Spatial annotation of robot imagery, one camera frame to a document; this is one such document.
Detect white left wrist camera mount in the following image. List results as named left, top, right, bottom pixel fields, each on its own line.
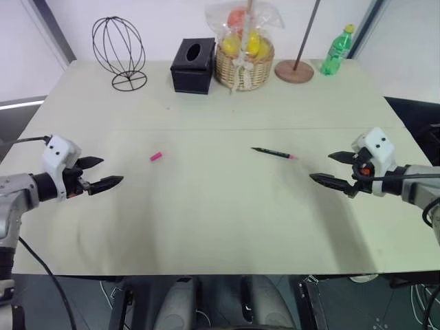
left=41, top=135, right=83, bottom=201

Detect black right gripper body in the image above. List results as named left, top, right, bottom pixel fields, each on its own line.
left=345, top=148, right=375, bottom=199

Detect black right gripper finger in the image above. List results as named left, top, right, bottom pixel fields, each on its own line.
left=309, top=173, right=356, bottom=194
left=327, top=151, right=360, bottom=164

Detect black tissue box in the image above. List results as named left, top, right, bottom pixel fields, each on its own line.
left=170, top=38, right=216, bottom=94

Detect wooden stand with round base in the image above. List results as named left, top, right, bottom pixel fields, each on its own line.
left=274, top=0, right=325, bottom=84

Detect green plastic bottle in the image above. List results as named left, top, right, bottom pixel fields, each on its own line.
left=320, top=23, right=355, bottom=77

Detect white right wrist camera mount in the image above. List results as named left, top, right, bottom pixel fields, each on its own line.
left=351, top=126, right=397, bottom=197

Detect grey robot legs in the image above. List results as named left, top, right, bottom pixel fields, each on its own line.
left=153, top=275, right=302, bottom=330

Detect black wire egg-shaped stand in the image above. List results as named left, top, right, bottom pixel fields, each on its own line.
left=91, top=16, right=149, bottom=92

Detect black pen with pink tip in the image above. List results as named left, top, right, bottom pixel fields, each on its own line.
left=250, top=146, right=300, bottom=161

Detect wicker basket with wrapped fruit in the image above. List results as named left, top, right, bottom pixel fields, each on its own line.
left=204, top=0, right=286, bottom=92

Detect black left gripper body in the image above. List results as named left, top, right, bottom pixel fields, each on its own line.
left=63, top=157, right=94, bottom=200

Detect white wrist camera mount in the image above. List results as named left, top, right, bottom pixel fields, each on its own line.
left=41, top=135, right=83, bottom=201
left=351, top=126, right=397, bottom=197

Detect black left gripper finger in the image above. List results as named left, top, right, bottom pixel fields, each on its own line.
left=79, top=156, right=105, bottom=170
left=89, top=175, right=124, bottom=197

